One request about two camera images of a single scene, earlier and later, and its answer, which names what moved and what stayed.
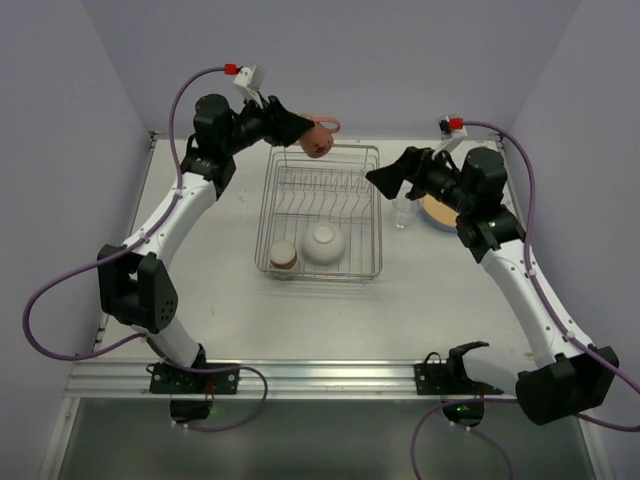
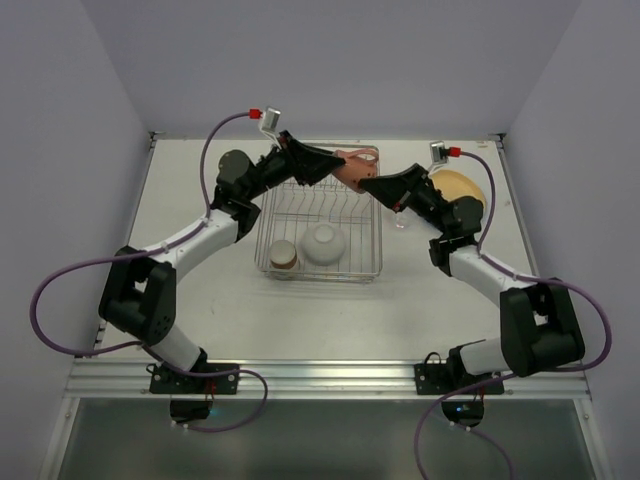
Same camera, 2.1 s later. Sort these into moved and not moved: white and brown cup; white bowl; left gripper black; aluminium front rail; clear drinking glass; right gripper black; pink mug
Moved: left gripper black; right gripper black; pink mug
Not moved: white bowl; aluminium front rail; white and brown cup; clear drinking glass
